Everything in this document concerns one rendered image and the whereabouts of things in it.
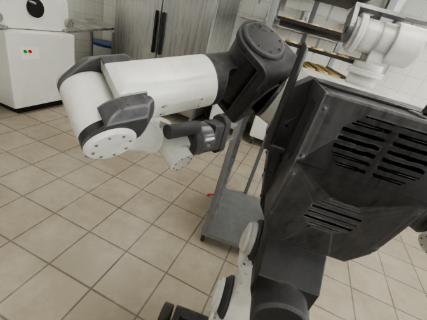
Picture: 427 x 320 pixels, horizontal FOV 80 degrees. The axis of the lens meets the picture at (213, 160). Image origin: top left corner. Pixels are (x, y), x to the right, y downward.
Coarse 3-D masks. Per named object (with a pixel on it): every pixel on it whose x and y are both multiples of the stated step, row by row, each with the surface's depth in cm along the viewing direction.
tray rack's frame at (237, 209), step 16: (304, 32) 167; (336, 48) 165; (256, 160) 213; (224, 192) 223; (240, 192) 229; (224, 208) 204; (240, 208) 209; (256, 208) 214; (224, 224) 188; (240, 224) 192; (224, 240) 175
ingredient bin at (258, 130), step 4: (256, 116) 350; (256, 120) 352; (260, 120) 350; (252, 124) 358; (256, 124) 354; (260, 124) 352; (264, 124) 350; (252, 128) 358; (256, 128) 356; (260, 128) 354; (264, 128) 352; (252, 132) 360; (256, 132) 358; (260, 132) 356; (264, 132) 354; (252, 136) 363; (256, 136) 360; (260, 136) 358; (264, 136) 356; (252, 140) 374
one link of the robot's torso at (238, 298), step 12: (252, 228) 65; (240, 240) 75; (252, 240) 63; (240, 252) 74; (240, 264) 73; (228, 276) 92; (240, 276) 76; (228, 288) 85; (240, 288) 78; (228, 300) 82; (240, 300) 80; (228, 312) 82; (240, 312) 81
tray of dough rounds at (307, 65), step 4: (304, 64) 135; (308, 64) 143; (312, 64) 153; (316, 64) 168; (308, 68) 123; (312, 68) 125; (316, 68) 133; (320, 68) 140; (324, 68) 149; (324, 72) 122; (328, 72) 129; (332, 72) 133; (336, 76) 122
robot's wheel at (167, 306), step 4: (164, 304) 123; (168, 304) 124; (172, 304) 126; (164, 308) 121; (168, 308) 122; (172, 308) 123; (160, 312) 118; (164, 312) 119; (168, 312) 119; (160, 316) 117; (164, 316) 117; (168, 316) 118
